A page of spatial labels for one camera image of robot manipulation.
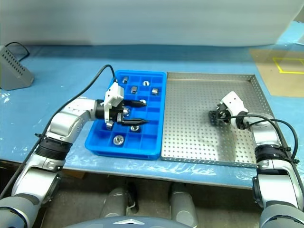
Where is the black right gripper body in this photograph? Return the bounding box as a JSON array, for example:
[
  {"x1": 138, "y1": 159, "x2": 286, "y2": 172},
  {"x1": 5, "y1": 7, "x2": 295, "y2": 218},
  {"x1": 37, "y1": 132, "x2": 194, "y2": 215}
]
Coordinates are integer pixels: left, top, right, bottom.
[{"x1": 215, "y1": 103, "x2": 231, "y2": 124}]

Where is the perforated metal tray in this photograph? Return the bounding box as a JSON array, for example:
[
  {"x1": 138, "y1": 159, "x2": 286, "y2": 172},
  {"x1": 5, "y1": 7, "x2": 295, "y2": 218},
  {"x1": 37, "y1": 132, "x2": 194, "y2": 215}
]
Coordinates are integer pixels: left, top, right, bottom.
[{"x1": 161, "y1": 72, "x2": 280, "y2": 169}]

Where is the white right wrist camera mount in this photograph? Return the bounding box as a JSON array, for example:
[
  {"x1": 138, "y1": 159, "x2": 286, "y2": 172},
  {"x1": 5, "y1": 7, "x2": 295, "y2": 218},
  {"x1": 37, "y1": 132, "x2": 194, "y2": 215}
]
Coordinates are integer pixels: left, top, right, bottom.
[{"x1": 220, "y1": 91, "x2": 249, "y2": 119}]

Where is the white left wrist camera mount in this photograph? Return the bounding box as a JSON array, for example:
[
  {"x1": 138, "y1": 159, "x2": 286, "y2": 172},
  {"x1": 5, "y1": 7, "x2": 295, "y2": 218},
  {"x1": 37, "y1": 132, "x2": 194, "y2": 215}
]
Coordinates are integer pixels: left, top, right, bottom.
[{"x1": 99, "y1": 82, "x2": 125, "y2": 131}]

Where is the thin black device cable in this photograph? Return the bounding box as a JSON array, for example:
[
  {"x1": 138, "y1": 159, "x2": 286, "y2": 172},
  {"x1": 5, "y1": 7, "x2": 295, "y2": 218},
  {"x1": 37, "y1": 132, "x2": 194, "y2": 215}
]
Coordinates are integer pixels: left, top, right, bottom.
[{"x1": 4, "y1": 42, "x2": 30, "y2": 61}]

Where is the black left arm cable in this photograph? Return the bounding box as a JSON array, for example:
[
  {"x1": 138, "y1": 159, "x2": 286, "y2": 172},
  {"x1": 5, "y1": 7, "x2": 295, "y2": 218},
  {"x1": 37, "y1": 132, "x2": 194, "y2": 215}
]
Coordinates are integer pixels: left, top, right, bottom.
[{"x1": 0, "y1": 64, "x2": 117, "y2": 198}]

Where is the brown cardboard sheet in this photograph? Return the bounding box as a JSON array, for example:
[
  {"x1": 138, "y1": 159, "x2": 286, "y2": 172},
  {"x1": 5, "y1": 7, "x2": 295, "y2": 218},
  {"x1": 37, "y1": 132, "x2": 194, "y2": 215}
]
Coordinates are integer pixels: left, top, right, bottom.
[{"x1": 248, "y1": 48, "x2": 304, "y2": 98}]

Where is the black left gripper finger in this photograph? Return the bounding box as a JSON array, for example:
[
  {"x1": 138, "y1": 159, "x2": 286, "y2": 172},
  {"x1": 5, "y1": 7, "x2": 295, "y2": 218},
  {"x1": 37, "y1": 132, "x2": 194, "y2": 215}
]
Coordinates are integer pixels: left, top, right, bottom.
[
  {"x1": 122, "y1": 100, "x2": 147, "y2": 107},
  {"x1": 118, "y1": 118, "x2": 150, "y2": 126}
]

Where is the blue compartment tray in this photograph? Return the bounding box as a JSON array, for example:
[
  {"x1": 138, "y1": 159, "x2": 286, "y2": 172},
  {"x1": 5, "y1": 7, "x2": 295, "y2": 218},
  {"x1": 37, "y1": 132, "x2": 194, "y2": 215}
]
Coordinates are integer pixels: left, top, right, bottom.
[{"x1": 85, "y1": 70, "x2": 167, "y2": 162}]

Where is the grey perforated metal device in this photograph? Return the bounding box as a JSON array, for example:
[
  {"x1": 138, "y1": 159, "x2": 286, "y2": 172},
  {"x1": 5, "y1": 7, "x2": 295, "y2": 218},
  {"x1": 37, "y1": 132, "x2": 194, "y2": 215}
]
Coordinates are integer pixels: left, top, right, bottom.
[{"x1": 0, "y1": 46, "x2": 35, "y2": 91}]

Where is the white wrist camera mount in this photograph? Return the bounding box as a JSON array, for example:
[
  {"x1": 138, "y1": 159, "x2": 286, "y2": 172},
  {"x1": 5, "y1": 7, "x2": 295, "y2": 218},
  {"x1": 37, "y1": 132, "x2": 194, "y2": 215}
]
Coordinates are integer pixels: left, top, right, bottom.
[
  {"x1": 99, "y1": 82, "x2": 125, "y2": 131},
  {"x1": 220, "y1": 91, "x2": 249, "y2": 119}
]

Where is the white backdrop board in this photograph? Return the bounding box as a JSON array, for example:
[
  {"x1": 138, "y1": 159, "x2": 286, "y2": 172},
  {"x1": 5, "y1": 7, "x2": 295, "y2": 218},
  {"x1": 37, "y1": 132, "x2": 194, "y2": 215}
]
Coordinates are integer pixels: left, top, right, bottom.
[{"x1": 0, "y1": 0, "x2": 300, "y2": 46}]

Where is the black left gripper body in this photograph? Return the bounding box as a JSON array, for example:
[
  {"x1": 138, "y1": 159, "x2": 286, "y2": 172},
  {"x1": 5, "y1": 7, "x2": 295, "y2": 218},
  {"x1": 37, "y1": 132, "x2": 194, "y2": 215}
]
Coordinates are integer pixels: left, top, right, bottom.
[{"x1": 109, "y1": 99, "x2": 130, "y2": 124}]

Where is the blue-grey robot torso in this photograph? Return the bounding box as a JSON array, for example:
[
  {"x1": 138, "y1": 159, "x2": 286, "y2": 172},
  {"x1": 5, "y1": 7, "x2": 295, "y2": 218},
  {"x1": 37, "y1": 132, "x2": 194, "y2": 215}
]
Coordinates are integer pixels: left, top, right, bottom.
[{"x1": 68, "y1": 215, "x2": 188, "y2": 228}]

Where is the grey rounded robot leg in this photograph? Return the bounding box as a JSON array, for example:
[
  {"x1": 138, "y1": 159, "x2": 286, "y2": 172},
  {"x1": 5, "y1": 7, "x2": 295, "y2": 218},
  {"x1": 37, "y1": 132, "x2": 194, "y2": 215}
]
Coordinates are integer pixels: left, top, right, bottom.
[
  {"x1": 101, "y1": 187, "x2": 133, "y2": 218},
  {"x1": 170, "y1": 182, "x2": 199, "y2": 228}
]

